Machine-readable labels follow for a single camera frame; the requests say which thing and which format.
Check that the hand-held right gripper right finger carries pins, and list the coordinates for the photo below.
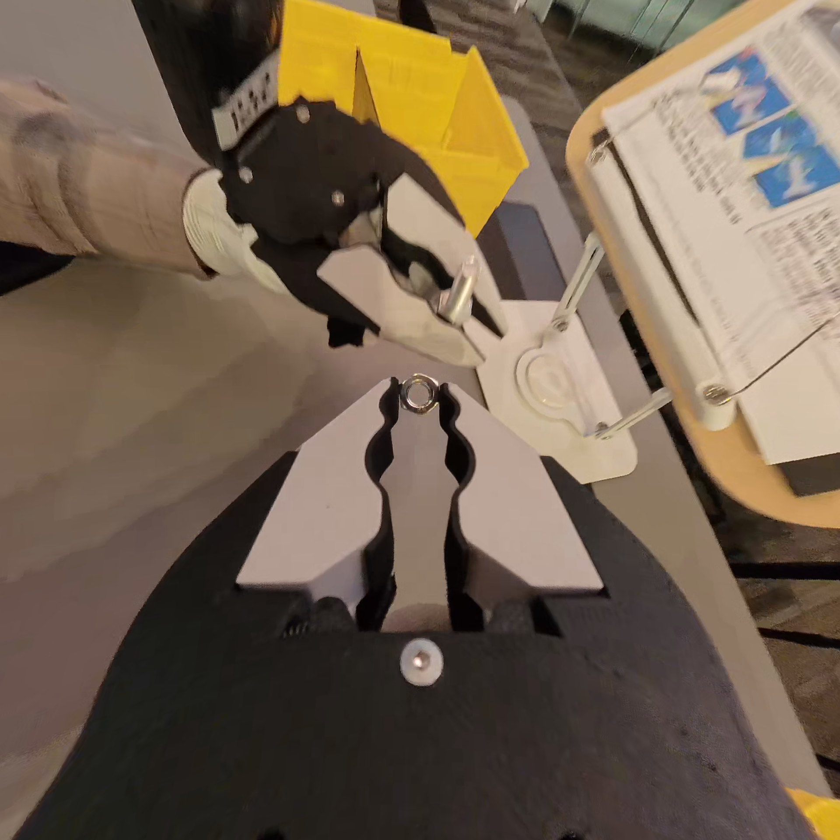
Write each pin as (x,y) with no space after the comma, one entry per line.
(525,525)

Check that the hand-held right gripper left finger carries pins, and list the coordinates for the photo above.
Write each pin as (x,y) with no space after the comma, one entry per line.
(315,525)

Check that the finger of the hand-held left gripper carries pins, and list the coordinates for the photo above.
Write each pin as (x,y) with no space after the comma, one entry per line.
(394,309)
(433,223)

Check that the silver hex bolt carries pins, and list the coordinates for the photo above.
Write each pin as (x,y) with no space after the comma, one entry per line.
(457,292)

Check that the silver hex nut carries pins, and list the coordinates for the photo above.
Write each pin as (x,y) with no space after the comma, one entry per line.
(419,393)

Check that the person's left forearm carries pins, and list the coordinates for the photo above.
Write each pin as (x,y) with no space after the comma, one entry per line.
(92,184)

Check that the person's left hand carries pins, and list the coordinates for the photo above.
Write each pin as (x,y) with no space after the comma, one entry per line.
(223,243)

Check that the wooden document stand white base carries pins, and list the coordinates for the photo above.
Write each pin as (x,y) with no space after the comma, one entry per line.
(565,394)

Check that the black backing board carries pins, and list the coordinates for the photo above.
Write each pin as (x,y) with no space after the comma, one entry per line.
(811,473)

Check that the black round pad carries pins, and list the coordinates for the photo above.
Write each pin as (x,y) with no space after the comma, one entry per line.
(26,269)

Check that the printed instruction sheet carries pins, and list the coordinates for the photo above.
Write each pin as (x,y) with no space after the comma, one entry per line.
(748,223)

